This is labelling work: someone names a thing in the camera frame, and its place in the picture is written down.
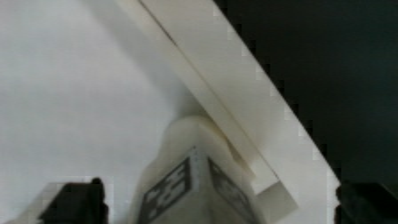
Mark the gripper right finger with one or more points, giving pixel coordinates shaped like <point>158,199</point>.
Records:
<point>367,203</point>

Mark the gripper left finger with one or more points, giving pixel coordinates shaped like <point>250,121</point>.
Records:
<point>67,204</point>

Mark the white leg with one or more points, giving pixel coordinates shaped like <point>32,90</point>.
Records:
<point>193,188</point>

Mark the white square tabletop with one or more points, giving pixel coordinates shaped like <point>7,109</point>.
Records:
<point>113,64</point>

